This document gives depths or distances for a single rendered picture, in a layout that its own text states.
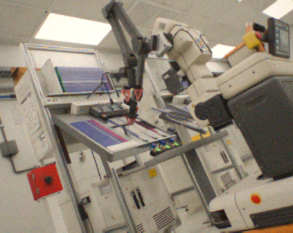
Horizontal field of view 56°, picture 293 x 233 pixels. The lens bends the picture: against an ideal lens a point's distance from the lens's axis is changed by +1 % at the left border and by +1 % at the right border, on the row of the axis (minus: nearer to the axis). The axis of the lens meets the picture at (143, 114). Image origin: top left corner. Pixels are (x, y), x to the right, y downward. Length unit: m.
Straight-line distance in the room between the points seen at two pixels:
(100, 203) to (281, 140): 1.22
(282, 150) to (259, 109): 0.19
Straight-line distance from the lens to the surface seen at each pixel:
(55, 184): 1.62
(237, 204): 1.39
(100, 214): 1.96
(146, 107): 3.39
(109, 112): 2.33
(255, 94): 1.28
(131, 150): 1.83
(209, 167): 3.01
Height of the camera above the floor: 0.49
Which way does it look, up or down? 13 degrees up
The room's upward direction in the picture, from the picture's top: 23 degrees counter-clockwise
